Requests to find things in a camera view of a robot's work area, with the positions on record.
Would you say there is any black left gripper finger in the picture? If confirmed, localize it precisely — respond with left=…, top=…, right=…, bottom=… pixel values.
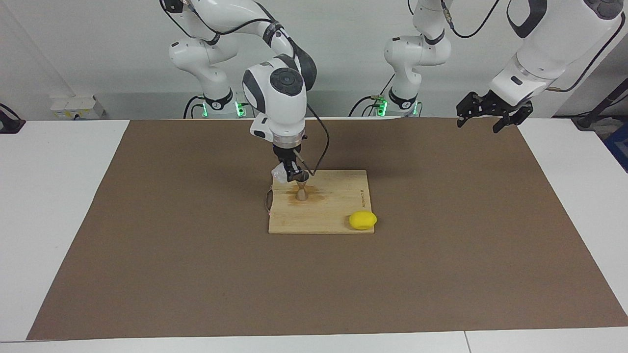
left=456, top=93, right=479, bottom=128
left=492, top=105, right=534, bottom=134

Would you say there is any wooden cutting board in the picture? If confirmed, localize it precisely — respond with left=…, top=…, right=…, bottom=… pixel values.
left=265, top=170, right=375, bottom=234

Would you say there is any black stand pole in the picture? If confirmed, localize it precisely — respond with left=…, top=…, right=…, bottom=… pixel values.
left=573, top=78, right=628, bottom=130

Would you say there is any yellow lemon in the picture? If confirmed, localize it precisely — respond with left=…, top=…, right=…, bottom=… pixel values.
left=348, top=211, right=378, bottom=230

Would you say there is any blue box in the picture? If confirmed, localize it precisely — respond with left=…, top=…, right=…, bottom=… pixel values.
left=604, top=123, right=628, bottom=172

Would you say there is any brown paper table mat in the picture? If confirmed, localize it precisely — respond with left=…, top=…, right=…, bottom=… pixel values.
left=27, top=117, right=628, bottom=340

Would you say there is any white power strip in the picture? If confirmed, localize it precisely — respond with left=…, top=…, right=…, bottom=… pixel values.
left=49, top=96, right=106, bottom=120

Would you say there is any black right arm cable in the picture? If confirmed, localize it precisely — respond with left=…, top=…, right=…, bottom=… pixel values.
left=159, top=0, right=330, bottom=177

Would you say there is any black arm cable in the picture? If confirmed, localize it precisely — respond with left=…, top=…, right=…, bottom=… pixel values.
left=407, top=0, right=628, bottom=94
left=159, top=0, right=330, bottom=177

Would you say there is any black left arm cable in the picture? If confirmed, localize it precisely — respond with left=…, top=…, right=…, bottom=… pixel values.
left=407, top=0, right=628, bottom=94

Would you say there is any black base cable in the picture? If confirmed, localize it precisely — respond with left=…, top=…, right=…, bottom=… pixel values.
left=184, top=96, right=205, bottom=119
left=349, top=69, right=393, bottom=117

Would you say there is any black clamp mount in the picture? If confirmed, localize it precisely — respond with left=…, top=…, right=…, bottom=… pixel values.
left=0, top=103, right=26, bottom=134

